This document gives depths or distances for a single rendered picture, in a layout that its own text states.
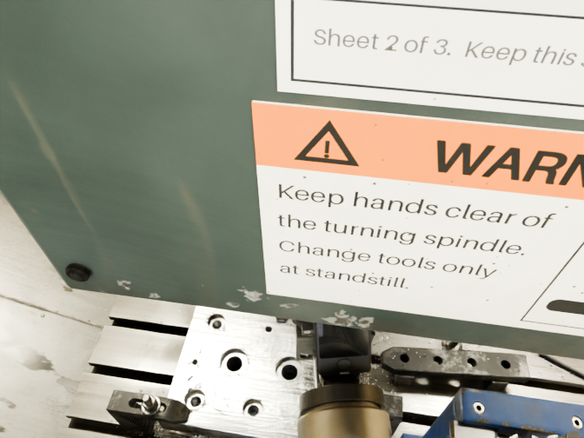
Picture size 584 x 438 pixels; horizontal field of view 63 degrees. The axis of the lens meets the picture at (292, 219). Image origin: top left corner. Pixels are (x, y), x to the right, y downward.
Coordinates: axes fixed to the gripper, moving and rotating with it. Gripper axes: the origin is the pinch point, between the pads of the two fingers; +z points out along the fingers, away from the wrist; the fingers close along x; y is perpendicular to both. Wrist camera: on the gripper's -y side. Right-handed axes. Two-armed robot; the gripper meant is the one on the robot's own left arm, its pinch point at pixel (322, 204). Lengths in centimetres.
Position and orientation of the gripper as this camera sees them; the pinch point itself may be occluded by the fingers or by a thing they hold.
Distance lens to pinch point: 49.2
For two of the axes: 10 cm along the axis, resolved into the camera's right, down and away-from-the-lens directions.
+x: 10.0, -0.4, 0.3
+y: 0.0, 5.8, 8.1
